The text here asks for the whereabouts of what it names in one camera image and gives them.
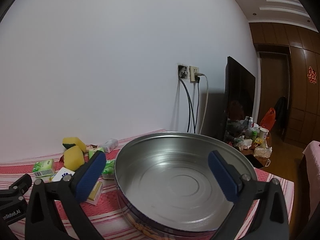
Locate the orange plastic bag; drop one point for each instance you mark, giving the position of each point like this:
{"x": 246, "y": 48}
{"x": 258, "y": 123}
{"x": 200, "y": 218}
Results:
{"x": 268, "y": 117}

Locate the dark hanging jacket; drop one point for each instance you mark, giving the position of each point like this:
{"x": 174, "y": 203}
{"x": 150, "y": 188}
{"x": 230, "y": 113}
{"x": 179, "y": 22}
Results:
{"x": 281, "y": 115}

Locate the dark grey bag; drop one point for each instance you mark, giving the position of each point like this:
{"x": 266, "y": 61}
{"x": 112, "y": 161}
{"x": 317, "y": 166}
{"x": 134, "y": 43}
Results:
{"x": 235, "y": 130}

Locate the yellow sponge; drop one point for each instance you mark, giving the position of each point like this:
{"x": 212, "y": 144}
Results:
{"x": 75, "y": 142}
{"x": 73, "y": 156}

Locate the light blue tissue pack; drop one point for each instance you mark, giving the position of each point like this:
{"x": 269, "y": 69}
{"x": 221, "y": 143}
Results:
{"x": 110, "y": 145}

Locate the round printed metal tin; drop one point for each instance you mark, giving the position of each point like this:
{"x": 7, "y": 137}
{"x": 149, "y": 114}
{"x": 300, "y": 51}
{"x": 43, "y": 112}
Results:
{"x": 175, "y": 180}

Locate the white wall socket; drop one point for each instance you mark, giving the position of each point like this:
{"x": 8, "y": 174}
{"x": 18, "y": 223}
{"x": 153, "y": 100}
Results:
{"x": 193, "y": 73}

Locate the clear plastic bag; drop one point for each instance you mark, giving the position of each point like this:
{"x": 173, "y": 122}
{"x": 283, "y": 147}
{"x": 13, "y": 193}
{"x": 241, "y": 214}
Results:
{"x": 262, "y": 151}

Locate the red foil packet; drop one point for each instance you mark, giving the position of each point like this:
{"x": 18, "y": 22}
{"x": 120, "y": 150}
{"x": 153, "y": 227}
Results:
{"x": 62, "y": 159}

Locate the black phone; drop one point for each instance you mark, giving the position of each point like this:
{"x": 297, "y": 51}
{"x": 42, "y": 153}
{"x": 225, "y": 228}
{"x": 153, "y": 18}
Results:
{"x": 255, "y": 161}

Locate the black television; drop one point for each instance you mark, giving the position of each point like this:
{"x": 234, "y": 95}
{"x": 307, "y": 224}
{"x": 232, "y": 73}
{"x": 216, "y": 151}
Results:
{"x": 237, "y": 92}

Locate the plastic bottle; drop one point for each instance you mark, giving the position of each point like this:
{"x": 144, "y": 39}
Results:
{"x": 247, "y": 122}

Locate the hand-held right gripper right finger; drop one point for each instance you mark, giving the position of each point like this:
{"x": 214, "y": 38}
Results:
{"x": 223, "y": 177}

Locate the white blue packet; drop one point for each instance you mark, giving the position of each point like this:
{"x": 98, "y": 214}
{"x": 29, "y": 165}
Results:
{"x": 62, "y": 174}

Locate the open wall socket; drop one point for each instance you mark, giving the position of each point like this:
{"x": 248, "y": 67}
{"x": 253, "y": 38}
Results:
{"x": 183, "y": 71}

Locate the white paper cup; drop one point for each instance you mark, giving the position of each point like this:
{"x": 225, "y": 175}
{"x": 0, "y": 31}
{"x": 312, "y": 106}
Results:
{"x": 263, "y": 133}

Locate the large green tissue pack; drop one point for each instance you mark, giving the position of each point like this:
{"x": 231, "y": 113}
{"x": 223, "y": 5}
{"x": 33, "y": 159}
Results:
{"x": 43, "y": 167}

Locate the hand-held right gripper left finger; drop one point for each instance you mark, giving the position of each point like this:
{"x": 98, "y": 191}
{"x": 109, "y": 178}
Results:
{"x": 90, "y": 177}

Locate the red paper decoration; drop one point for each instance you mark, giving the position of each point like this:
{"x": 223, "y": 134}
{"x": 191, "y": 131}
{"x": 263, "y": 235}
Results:
{"x": 312, "y": 75}

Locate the yellow white box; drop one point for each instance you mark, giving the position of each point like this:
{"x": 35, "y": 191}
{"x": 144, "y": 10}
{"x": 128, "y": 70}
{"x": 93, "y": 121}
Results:
{"x": 96, "y": 192}

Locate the green white container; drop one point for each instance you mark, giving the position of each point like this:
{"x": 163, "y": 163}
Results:
{"x": 255, "y": 133}

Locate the green scrubber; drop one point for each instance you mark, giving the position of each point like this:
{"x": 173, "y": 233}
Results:
{"x": 108, "y": 168}

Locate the wooden side table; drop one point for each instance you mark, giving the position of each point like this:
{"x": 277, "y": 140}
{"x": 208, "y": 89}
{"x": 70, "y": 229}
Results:
{"x": 246, "y": 152}

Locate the brown wooden wardrobe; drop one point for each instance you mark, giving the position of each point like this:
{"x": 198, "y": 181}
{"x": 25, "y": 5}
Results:
{"x": 302, "y": 92}

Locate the pink cover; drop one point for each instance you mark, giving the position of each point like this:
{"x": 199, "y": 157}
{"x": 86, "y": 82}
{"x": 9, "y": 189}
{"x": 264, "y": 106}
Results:
{"x": 313, "y": 175}

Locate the pink white packet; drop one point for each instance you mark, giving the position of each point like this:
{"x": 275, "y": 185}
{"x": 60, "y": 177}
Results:
{"x": 91, "y": 146}

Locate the small green tissue pack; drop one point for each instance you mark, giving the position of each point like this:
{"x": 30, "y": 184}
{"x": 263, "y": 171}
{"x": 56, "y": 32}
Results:
{"x": 94, "y": 152}

